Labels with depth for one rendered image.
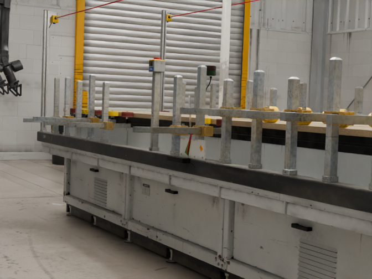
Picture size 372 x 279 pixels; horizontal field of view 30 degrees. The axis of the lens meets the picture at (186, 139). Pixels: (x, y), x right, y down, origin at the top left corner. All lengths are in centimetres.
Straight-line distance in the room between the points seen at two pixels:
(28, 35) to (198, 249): 767
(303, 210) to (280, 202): 16
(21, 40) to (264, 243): 817
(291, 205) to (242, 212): 74
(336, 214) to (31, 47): 891
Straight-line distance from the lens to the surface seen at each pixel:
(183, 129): 342
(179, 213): 422
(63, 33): 1139
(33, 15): 1126
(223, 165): 326
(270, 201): 304
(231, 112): 296
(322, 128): 304
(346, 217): 268
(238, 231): 367
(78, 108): 509
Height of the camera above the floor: 98
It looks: 3 degrees down
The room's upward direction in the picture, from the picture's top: 2 degrees clockwise
